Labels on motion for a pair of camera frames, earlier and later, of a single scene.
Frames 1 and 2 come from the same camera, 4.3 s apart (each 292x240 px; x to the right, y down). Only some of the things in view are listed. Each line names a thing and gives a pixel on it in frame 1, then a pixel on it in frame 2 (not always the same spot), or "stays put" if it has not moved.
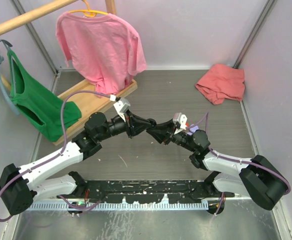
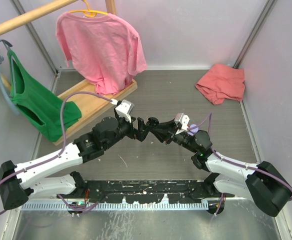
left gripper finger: x=139 y=128 -> x=142 y=135
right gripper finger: x=161 y=135 stays put
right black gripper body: x=178 y=138 stays put
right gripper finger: x=167 y=126 stays put
